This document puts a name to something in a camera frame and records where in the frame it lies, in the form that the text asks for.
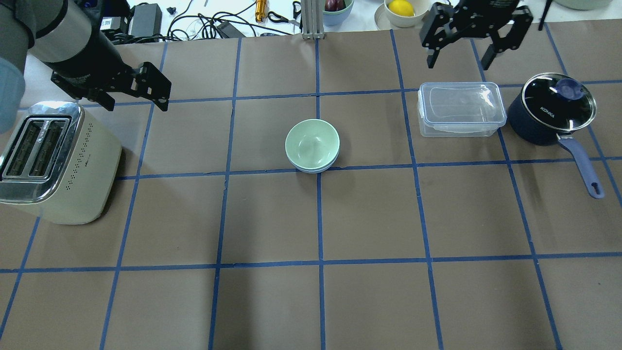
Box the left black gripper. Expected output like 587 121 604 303
34 30 172 112

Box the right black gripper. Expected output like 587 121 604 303
419 0 534 70

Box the green bowl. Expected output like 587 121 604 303
284 118 341 168

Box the beige bowl with lemon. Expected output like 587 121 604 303
375 0 432 30

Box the blue bowl with fruit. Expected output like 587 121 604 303
323 0 354 27

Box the clear plastic lidded container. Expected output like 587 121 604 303
417 82 507 138

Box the black power adapter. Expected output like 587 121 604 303
129 3 162 43

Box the cream toaster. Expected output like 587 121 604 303
0 101 122 225

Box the dark blue saucepan with lid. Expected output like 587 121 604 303
507 72 605 199

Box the aluminium frame post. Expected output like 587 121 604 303
300 0 325 40

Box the orange handled tool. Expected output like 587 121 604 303
255 0 267 23

